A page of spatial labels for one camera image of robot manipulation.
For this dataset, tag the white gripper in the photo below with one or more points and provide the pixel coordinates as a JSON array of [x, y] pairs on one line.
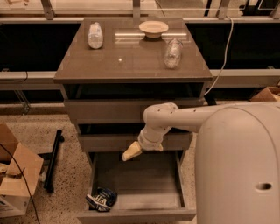
[[148, 143]]

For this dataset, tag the blue chip bag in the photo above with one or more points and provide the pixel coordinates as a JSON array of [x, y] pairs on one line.
[[103, 200]]

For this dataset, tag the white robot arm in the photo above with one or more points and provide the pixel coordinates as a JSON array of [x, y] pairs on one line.
[[237, 157]]

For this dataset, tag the grey middle drawer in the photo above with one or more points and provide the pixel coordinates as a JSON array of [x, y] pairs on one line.
[[119, 136]]

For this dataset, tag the grey drawer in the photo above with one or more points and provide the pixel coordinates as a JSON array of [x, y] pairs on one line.
[[126, 102], [149, 189], [119, 136]]

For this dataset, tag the grey bottom drawer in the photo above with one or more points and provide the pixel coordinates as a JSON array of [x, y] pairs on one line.
[[149, 189]]

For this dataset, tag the grey top drawer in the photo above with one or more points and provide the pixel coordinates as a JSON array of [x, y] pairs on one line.
[[126, 102]]

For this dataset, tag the grey drawer cabinet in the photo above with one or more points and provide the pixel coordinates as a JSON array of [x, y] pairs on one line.
[[128, 56]]

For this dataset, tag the black table leg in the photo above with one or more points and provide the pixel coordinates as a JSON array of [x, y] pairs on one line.
[[210, 100]]

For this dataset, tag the black bar on floor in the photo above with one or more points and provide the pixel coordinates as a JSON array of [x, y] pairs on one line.
[[48, 185]]

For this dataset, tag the clear plastic bottle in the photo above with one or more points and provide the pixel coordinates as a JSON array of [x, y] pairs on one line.
[[173, 52]]

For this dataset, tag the open cardboard box left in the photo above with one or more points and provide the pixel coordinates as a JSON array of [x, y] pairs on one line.
[[21, 168]]

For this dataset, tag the white plastic bottle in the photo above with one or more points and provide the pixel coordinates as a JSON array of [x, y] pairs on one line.
[[95, 36]]

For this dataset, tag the cream ceramic bowl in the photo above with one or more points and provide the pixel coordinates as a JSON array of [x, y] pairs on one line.
[[153, 29]]

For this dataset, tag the cardboard box right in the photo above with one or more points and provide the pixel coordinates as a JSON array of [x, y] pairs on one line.
[[268, 94]]

